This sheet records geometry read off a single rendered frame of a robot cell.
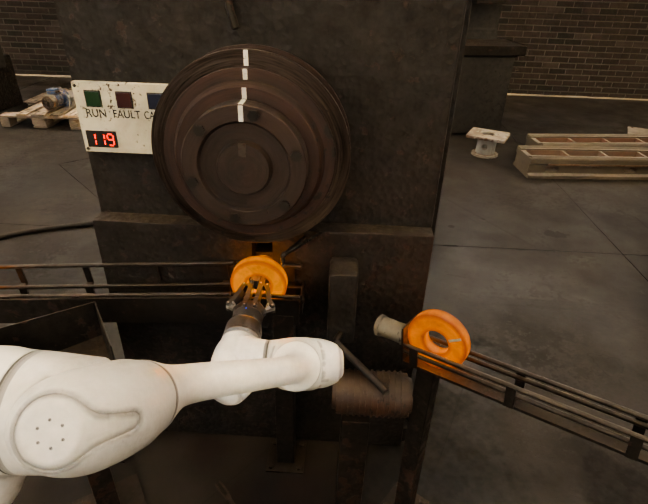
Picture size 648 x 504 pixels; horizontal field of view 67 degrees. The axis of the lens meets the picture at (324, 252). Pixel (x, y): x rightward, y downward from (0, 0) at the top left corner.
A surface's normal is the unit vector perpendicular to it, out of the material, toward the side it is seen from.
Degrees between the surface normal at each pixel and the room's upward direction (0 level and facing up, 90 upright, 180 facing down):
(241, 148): 90
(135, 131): 90
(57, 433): 53
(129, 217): 0
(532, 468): 0
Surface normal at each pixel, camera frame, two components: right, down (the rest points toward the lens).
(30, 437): 0.15, -0.15
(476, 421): 0.03, -0.86
